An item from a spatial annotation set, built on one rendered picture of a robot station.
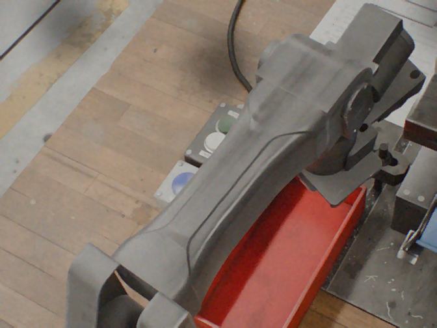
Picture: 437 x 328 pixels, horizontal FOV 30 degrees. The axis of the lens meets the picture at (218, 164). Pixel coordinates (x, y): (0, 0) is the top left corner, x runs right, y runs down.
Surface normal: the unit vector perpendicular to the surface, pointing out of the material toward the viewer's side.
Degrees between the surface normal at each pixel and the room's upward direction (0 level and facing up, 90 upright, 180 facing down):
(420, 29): 1
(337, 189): 17
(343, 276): 0
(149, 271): 4
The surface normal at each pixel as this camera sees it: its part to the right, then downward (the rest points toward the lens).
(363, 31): -0.23, -0.36
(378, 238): -0.09, -0.54
